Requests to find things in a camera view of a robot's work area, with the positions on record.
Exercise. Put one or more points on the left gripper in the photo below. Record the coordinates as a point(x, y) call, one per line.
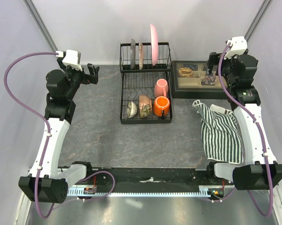
point(92, 70)

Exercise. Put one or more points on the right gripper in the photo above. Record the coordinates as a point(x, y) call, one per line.
point(213, 60)

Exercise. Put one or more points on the grey glass plate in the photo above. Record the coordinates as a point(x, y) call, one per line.
point(132, 54)

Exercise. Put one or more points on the speckled cream plate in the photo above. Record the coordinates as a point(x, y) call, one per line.
point(141, 57)

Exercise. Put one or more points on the pink patterned bowl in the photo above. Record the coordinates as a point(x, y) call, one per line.
point(145, 106)

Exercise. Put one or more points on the pink plate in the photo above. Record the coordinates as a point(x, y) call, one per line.
point(154, 44)

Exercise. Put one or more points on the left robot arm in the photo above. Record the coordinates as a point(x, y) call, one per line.
point(44, 183)

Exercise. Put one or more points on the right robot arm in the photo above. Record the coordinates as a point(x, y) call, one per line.
point(260, 170)

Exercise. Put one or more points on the dark floral fabric piece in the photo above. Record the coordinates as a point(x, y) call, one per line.
point(209, 80)

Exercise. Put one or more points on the black compartment display box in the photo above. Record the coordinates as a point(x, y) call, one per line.
point(186, 81)

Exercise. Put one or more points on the small green patterned bowl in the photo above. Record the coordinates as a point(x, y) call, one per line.
point(131, 109)

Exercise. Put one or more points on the pink mug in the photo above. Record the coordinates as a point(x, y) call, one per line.
point(161, 88)

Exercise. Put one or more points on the orange mug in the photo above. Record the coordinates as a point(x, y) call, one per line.
point(161, 106)

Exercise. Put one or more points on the striped green white towel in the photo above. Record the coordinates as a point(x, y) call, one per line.
point(219, 133)

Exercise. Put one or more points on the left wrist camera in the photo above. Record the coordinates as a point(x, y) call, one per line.
point(69, 58)

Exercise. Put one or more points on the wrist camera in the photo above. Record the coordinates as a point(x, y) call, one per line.
point(69, 58)
point(237, 46)

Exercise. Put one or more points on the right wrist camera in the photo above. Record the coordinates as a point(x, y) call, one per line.
point(237, 46)

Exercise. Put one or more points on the black wire dish rack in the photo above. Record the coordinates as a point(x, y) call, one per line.
point(137, 81)

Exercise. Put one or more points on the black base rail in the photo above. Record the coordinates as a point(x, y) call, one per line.
point(125, 181)

